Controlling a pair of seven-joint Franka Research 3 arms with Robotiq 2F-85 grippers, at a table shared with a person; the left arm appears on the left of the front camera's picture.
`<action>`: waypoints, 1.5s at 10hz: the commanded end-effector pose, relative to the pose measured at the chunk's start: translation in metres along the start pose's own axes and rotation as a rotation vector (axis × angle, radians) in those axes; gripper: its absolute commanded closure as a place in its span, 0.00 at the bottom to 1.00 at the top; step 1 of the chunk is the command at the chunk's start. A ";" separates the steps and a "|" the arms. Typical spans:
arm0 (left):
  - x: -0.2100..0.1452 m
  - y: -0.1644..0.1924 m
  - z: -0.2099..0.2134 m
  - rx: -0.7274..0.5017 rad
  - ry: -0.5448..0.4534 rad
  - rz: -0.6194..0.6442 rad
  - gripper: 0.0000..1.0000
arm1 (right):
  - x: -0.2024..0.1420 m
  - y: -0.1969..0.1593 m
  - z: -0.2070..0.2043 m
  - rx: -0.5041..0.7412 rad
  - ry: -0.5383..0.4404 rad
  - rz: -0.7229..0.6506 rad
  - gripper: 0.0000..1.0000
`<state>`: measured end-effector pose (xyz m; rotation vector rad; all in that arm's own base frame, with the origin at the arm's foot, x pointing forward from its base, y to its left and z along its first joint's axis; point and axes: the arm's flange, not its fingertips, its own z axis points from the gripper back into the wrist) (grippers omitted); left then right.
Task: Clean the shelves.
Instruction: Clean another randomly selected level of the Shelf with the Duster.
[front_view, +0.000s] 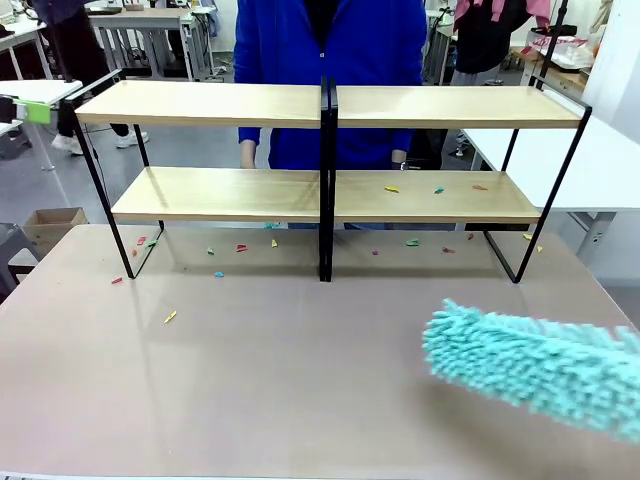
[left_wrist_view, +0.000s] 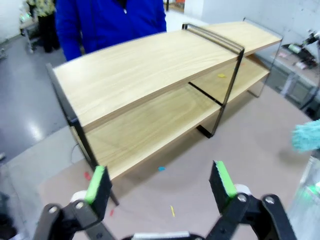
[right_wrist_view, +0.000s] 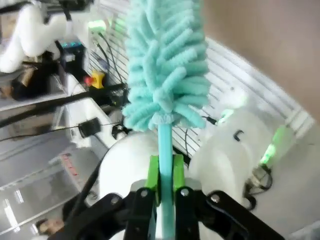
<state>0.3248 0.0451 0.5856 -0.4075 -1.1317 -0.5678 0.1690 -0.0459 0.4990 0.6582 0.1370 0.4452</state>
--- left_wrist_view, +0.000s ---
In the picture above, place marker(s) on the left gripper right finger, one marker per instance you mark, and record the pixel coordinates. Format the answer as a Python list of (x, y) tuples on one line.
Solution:
[(222, 182)]

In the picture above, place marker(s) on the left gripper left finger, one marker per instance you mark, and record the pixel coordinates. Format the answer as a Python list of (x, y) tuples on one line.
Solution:
[(97, 190)]

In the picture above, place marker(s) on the red paper scrap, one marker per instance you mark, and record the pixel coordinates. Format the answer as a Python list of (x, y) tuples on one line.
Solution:
[(87, 175), (112, 213)]

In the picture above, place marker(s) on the yellow paper scrap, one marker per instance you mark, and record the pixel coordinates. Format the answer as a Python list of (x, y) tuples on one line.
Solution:
[(172, 210), (221, 75)]

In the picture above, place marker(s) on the blue paper scrap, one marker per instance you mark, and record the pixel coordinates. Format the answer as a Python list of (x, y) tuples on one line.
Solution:
[(161, 168)]

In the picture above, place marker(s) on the teal fluffy duster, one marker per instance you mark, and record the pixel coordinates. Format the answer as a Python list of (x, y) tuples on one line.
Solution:
[(306, 137)]

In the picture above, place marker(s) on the person's left forearm blue sleeve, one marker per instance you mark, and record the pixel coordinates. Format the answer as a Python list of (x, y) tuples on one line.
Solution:
[(158, 21)]

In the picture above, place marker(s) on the person's right forearm blue sleeve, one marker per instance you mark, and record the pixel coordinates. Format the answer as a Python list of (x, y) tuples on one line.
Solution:
[(72, 45)]

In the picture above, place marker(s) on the grey metal workbench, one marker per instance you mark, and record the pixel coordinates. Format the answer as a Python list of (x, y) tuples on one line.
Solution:
[(297, 82)]

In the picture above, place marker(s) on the green and white device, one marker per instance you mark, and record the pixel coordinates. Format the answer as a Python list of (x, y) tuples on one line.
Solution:
[(306, 48)]

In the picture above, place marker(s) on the person in blue jacket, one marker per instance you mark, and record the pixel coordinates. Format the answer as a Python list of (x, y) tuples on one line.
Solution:
[(112, 20)]

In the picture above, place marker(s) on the person in floral top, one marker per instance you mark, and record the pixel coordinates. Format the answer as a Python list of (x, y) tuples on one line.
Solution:
[(46, 22)]

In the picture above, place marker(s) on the wooden shelf unit black frame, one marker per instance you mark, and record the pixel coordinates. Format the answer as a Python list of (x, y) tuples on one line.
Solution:
[(250, 35), (137, 70)]

